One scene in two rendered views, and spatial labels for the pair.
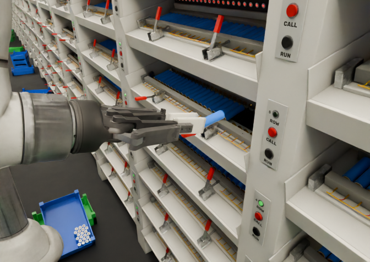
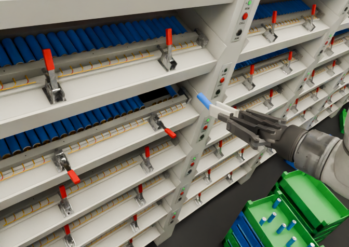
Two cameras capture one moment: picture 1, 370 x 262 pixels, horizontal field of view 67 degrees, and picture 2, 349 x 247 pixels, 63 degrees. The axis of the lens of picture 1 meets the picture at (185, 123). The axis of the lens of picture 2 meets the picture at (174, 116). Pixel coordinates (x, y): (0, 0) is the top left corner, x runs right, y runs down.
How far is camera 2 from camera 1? 0.91 m
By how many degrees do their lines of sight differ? 85
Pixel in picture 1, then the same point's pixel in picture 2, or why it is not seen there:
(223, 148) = (174, 119)
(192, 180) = (126, 177)
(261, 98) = (217, 68)
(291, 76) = (236, 47)
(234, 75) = (201, 66)
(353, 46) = not seen: hidden behind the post
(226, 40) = (154, 46)
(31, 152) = not seen: hidden behind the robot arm
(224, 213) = (165, 159)
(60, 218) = not seen: outside the picture
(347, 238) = (237, 94)
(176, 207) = (95, 225)
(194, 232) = (128, 208)
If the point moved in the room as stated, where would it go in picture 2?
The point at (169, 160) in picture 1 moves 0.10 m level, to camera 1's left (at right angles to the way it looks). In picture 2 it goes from (89, 199) to (84, 233)
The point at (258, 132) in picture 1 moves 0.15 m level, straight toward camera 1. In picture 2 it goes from (212, 86) to (263, 99)
